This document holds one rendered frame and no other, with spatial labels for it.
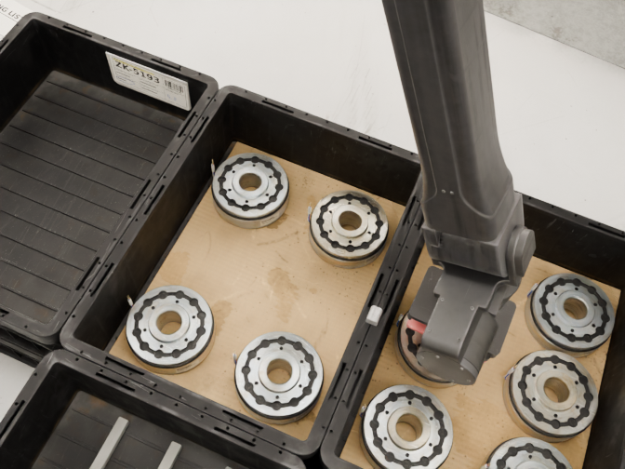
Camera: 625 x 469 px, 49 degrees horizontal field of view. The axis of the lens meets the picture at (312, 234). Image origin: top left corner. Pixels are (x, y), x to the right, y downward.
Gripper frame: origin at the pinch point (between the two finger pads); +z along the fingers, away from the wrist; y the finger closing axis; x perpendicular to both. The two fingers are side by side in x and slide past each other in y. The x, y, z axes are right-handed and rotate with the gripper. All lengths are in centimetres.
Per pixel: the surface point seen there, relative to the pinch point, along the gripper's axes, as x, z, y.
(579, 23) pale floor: 162, 95, 11
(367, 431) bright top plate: -14.1, 0.5, -3.6
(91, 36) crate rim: 16, -4, -59
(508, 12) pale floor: 155, 95, -13
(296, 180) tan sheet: 13.7, 5.4, -26.2
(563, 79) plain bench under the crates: 64, 20, 4
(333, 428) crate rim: -16.8, -6.4, -7.2
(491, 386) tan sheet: -1.8, 4.1, 7.9
